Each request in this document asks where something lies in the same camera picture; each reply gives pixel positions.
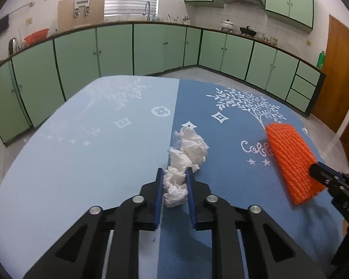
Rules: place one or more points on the steel range hood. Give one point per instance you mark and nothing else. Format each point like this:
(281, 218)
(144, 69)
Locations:
(240, 0)

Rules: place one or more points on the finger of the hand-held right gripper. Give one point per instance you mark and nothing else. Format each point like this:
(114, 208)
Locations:
(325, 174)

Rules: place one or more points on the orange knitted scrubber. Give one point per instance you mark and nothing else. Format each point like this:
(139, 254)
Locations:
(290, 162)

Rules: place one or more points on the utensil holder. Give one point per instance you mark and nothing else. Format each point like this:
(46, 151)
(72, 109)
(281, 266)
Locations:
(172, 19)

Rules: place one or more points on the orange plastic basin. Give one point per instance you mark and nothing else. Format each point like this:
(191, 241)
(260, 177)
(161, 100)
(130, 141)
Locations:
(37, 36)

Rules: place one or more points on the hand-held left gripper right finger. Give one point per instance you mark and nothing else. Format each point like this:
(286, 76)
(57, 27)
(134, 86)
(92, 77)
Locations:
(191, 197)

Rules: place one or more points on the green plastic bottle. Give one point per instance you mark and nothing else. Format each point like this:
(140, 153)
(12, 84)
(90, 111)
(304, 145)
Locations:
(320, 61)

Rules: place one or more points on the black wok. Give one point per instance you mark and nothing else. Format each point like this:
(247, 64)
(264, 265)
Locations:
(247, 31)

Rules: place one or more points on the green base cabinets with drawers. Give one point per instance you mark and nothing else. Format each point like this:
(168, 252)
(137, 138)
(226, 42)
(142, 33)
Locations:
(261, 64)

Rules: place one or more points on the blue printed tablecloth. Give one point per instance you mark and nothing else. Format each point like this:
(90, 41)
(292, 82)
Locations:
(90, 157)

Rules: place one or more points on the yellow wall socket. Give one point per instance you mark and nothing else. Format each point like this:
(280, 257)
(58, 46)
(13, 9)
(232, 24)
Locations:
(29, 21)

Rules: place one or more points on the white tissue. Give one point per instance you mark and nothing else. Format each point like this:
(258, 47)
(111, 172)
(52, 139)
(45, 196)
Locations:
(192, 148)

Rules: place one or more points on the small steel teapot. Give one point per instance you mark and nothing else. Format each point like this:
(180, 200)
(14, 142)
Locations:
(186, 20)

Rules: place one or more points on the steel kitchen faucet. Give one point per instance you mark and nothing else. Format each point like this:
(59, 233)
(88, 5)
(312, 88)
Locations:
(148, 5)

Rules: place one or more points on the white cooking pot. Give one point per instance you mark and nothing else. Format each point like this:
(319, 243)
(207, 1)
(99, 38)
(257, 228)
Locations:
(227, 25)

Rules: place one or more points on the glass jar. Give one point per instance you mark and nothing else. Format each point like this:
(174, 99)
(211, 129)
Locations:
(272, 39)
(261, 35)

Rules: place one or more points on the dark hanging towel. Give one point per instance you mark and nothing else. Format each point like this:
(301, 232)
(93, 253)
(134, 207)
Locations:
(1, 25)

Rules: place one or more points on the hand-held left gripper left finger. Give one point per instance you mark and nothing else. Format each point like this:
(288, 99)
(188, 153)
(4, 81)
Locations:
(159, 197)

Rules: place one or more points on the brown cardboard box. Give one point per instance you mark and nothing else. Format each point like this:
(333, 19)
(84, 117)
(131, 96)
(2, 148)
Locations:
(65, 14)

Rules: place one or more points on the wall towel bar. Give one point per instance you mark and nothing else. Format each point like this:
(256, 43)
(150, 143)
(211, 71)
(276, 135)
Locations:
(23, 7)

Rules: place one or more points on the steel kettle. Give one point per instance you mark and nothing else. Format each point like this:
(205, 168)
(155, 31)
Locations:
(13, 46)

